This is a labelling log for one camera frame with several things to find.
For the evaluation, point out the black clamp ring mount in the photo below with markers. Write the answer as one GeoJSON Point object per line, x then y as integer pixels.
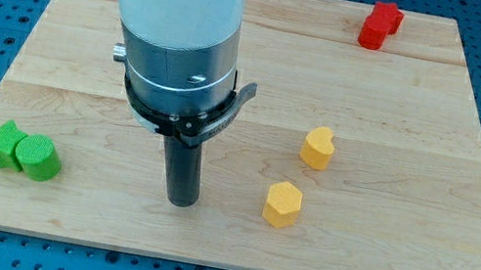
{"type": "Point", "coordinates": [190, 130]}

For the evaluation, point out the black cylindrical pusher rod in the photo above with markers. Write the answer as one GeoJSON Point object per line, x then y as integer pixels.
{"type": "Point", "coordinates": [183, 164]}

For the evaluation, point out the yellow hexagon block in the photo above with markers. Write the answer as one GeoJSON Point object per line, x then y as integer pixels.
{"type": "Point", "coordinates": [282, 205]}

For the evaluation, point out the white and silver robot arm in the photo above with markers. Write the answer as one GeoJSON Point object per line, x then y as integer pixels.
{"type": "Point", "coordinates": [180, 59]}

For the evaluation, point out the yellow heart block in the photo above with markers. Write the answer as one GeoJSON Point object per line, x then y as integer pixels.
{"type": "Point", "coordinates": [317, 149]}

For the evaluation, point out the red hexagon block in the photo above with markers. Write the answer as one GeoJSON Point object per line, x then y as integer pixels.
{"type": "Point", "coordinates": [374, 31]}

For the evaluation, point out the green cylinder block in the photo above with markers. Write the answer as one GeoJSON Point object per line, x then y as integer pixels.
{"type": "Point", "coordinates": [38, 157]}

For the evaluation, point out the light wooden board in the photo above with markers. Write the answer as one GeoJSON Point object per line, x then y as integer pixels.
{"type": "Point", "coordinates": [401, 192]}

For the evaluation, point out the green star block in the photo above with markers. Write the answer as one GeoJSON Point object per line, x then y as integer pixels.
{"type": "Point", "coordinates": [10, 137]}

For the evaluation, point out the red star block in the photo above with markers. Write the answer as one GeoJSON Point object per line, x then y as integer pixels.
{"type": "Point", "coordinates": [389, 14]}

